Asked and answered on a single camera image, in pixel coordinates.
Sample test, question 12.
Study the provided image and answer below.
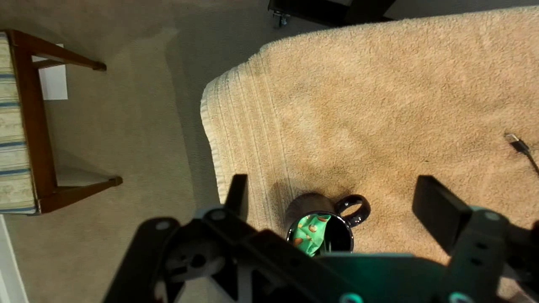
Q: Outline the wooden side table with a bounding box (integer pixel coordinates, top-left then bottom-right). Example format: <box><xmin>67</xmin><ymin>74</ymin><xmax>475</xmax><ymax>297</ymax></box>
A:
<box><xmin>0</xmin><ymin>27</ymin><xmax>124</xmax><ymax>218</ymax></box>

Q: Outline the black keyboard cable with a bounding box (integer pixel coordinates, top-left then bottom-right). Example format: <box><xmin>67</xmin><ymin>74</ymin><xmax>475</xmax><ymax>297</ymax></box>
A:
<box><xmin>502</xmin><ymin>132</ymin><xmax>539</xmax><ymax>179</ymax></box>

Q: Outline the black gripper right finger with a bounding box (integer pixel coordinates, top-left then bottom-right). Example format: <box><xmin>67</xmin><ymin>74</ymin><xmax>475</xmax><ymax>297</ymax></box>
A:
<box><xmin>411</xmin><ymin>174</ymin><xmax>475</xmax><ymax>256</ymax></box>

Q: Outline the black mug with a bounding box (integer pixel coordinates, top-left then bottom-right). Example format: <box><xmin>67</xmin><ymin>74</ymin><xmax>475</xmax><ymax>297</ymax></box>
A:
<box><xmin>283</xmin><ymin>192</ymin><xmax>372</xmax><ymax>260</ymax></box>

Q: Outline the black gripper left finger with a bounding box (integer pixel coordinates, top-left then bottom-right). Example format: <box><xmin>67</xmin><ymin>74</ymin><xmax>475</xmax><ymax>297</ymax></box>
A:
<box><xmin>222</xmin><ymin>172</ymin><xmax>249</xmax><ymax>223</ymax></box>

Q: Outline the white paper sheet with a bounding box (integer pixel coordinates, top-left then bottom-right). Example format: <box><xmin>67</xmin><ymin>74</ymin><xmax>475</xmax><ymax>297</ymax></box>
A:
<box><xmin>30</xmin><ymin>54</ymin><xmax>70</xmax><ymax>103</ymax></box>

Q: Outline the black stand base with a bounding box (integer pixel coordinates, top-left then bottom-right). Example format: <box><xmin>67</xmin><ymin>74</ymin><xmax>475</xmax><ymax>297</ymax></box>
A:
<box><xmin>268</xmin><ymin>0</ymin><xmax>397</xmax><ymax>29</ymax></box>

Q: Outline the green patterned packet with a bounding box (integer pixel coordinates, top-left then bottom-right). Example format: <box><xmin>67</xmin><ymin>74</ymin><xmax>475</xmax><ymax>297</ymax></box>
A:
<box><xmin>289</xmin><ymin>212</ymin><xmax>333</xmax><ymax>260</ymax></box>

